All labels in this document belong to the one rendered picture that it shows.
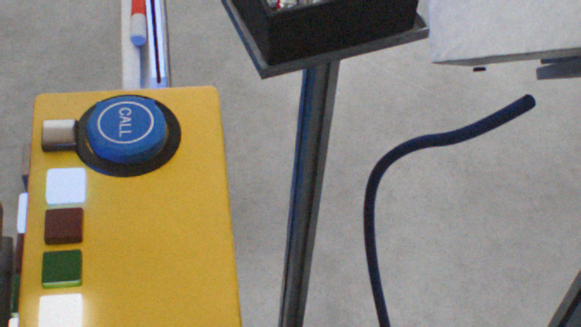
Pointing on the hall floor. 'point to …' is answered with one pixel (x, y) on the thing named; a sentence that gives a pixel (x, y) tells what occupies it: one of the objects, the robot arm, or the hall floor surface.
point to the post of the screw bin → (307, 187)
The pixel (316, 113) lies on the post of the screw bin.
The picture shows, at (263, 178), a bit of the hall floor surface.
